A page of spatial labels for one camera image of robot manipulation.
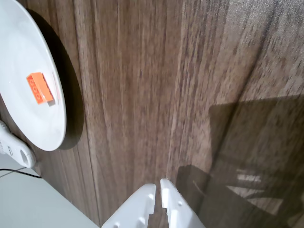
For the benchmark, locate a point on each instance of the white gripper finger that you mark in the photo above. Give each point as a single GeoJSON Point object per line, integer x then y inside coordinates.
{"type": "Point", "coordinates": [178, 211]}
{"type": "Point", "coordinates": [133, 209]}

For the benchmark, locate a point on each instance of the orange lego block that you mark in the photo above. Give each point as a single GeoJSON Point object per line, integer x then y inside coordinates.
{"type": "Point", "coordinates": [41, 88]}

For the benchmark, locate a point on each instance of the white round plate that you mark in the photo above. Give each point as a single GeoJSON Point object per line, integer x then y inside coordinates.
{"type": "Point", "coordinates": [19, 47]}

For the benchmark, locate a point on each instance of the white handheld fan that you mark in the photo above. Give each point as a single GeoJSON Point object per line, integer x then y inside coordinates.
{"type": "Point", "coordinates": [14, 147]}

